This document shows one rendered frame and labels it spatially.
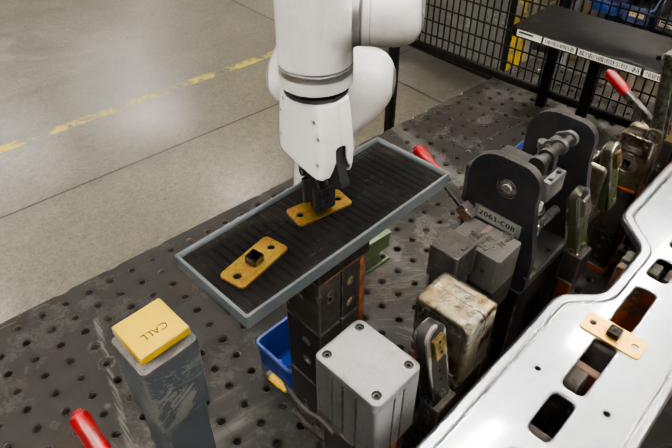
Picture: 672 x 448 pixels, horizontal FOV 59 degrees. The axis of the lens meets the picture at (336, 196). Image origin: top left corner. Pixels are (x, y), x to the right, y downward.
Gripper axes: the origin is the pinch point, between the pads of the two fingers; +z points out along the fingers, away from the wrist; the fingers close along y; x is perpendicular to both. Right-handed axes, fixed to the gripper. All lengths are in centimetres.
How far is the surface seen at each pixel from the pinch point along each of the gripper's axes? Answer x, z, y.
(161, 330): -24.9, 2.8, 7.5
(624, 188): 69, 25, 7
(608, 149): 53, 9, 9
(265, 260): -10.8, 2.5, 4.9
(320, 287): -3.9, 10.4, 6.0
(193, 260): -17.8, 2.8, -0.3
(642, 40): 114, 16, -22
